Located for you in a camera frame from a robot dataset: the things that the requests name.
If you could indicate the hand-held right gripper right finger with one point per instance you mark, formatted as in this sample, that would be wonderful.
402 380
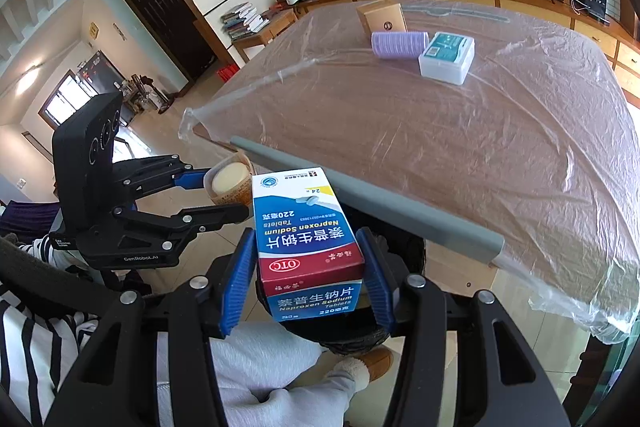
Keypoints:
377 287

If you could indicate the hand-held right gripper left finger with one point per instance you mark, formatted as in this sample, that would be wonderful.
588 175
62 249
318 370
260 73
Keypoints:
237 287

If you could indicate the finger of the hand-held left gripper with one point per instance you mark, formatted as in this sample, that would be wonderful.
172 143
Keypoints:
192 179
220 213

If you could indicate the clear plastic pudding cup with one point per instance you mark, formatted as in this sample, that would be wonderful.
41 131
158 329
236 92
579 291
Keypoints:
230 179

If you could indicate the black woven waste bin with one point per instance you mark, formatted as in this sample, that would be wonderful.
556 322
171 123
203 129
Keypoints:
350 340

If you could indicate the blue white medicine box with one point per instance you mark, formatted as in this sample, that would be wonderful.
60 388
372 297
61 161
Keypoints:
305 247

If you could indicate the brown cardboard box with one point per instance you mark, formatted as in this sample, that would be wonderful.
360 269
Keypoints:
380 14

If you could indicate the purple cloth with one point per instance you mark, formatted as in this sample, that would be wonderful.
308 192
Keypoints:
25 219

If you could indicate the person's brown slipper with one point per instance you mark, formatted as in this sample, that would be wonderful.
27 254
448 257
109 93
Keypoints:
380 362

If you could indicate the grey foam edge guard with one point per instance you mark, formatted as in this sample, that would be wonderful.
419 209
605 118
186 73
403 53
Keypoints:
375 202

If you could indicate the person's grey pants leg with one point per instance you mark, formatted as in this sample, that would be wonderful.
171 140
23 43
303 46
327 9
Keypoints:
260 372

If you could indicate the dark refrigerator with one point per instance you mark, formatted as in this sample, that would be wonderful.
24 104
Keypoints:
100 77

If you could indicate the person's striped shirt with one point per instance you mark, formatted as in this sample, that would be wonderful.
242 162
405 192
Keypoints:
30 332

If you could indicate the dark wooden door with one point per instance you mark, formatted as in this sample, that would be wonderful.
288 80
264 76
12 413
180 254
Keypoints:
165 22

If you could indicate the stack of books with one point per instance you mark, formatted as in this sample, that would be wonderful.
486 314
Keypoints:
242 22

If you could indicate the small wooden side table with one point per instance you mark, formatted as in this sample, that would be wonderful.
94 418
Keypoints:
270 29

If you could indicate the clear plastic table sheet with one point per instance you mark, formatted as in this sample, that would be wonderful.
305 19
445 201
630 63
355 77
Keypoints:
450 132

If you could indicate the white box with teal label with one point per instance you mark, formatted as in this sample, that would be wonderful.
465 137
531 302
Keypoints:
445 57

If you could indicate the purple ribbed roll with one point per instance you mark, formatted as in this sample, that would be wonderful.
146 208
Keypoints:
397 44

